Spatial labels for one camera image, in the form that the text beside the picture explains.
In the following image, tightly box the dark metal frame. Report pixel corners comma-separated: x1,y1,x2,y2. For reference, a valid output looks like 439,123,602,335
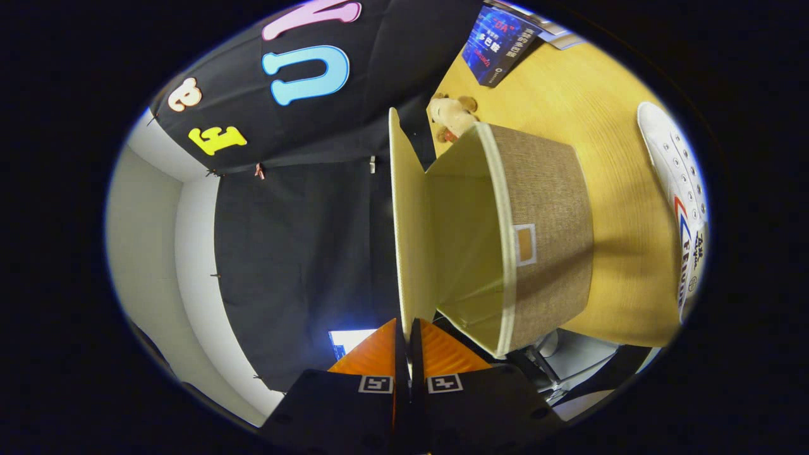
506,329,658,408

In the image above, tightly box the brown plush dog toy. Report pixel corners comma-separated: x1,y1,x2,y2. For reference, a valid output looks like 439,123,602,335
429,94,479,143

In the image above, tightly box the dark blue book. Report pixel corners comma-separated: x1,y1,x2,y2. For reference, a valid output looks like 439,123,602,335
461,5,543,87

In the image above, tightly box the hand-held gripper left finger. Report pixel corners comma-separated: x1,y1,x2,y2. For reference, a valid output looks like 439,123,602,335
261,317,410,455

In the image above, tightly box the black backdrop cloth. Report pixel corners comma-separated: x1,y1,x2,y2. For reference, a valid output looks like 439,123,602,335
149,0,500,392

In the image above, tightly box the brown fabric storage box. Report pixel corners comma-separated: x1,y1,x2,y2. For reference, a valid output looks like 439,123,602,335
387,107,595,358

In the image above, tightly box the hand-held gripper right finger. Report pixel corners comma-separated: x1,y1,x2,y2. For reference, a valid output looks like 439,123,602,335
409,317,565,455

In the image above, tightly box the white canvas shoe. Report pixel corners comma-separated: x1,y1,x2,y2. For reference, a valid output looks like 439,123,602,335
637,101,710,324

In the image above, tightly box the bright computer screen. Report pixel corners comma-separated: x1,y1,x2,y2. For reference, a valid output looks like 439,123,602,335
329,329,378,361

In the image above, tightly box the light blue book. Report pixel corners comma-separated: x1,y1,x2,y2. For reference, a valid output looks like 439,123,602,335
534,19,587,51

